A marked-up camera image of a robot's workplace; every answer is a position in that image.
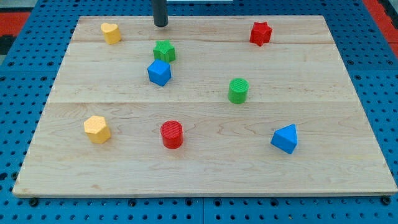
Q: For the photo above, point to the green star block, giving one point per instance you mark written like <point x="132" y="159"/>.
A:
<point x="164" y="51"/>

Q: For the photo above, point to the blue cube block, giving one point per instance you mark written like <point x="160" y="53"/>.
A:
<point x="159" y="72"/>

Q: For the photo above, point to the light wooden board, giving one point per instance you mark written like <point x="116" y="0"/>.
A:
<point x="297" y="78"/>

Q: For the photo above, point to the red cylinder block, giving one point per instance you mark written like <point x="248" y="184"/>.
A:
<point x="172" y="134"/>

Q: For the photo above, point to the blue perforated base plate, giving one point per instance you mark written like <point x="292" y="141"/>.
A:
<point x="28" y="72"/>

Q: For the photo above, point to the green cylinder block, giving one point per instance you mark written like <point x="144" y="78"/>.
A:
<point x="238" y="89"/>

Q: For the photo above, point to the red star block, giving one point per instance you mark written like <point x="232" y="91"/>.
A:
<point x="260" y="33"/>

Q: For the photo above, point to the black cylindrical robot arm tip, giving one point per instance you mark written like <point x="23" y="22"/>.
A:
<point x="159" y="12"/>

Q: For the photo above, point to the blue triangle block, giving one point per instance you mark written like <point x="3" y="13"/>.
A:
<point x="285" y="138"/>

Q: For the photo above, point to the yellow hexagon block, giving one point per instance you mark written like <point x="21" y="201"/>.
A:
<point x="97" y="130"/>

